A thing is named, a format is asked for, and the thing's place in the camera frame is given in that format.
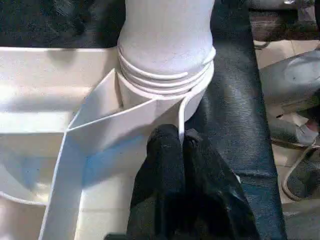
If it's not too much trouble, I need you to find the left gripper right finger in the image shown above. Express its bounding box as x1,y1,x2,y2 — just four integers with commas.
182,129,261,240

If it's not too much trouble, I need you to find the white plastic table leg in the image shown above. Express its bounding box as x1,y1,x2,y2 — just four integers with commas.
117,0,217,98

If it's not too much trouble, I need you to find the white compartment tray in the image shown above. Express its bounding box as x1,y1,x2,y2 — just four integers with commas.
0,46,217,240

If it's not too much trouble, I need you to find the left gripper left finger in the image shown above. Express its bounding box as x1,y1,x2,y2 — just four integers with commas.
126,125,188,240

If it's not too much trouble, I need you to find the grey slipper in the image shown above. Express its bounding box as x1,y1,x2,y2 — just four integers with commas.
281,145,320,202
267,112,320,148

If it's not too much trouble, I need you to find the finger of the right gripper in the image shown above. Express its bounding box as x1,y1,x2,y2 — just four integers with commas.
47,0,101,38

